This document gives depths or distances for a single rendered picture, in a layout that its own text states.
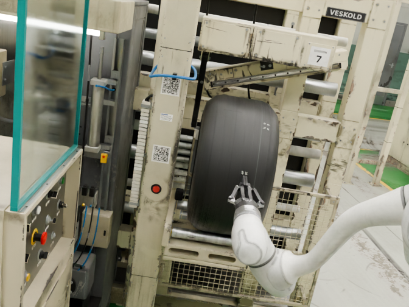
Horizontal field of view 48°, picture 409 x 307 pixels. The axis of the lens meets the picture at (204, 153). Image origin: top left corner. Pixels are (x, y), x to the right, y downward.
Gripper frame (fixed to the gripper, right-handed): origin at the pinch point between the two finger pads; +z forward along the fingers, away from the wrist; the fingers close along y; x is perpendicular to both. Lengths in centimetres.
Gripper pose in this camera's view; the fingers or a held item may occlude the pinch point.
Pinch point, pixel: (244, 183)
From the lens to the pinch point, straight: 170.2
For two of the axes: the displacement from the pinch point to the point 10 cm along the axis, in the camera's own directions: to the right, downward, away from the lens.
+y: -9.9, -1.6, -0.3
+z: 0.4, -4.4, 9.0
